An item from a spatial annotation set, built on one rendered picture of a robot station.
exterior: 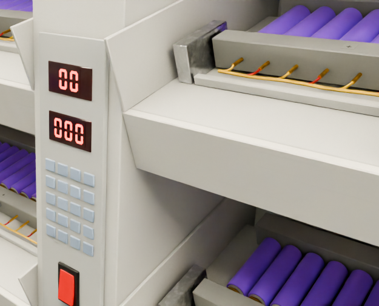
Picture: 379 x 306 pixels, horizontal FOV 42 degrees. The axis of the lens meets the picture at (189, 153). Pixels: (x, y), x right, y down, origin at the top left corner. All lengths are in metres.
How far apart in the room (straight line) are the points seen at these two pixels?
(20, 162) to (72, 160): 0.30
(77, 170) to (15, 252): 0.21
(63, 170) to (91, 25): 0.11
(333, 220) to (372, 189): 0.03
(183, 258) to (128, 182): 0.11
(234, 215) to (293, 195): 0.21
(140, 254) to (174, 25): 0.17
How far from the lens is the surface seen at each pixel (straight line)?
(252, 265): 0.44
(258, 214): 0.52
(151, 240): 0.39
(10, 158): 0.68
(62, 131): 0.37
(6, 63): 0.48
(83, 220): 0.37
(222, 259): 0.47
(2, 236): 0.58
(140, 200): 0.36
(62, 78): 0.36
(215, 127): 0.29
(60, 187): 0.38
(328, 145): 0.27
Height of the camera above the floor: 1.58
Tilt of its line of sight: 16 degrees down
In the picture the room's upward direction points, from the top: 4 degrees clockwise
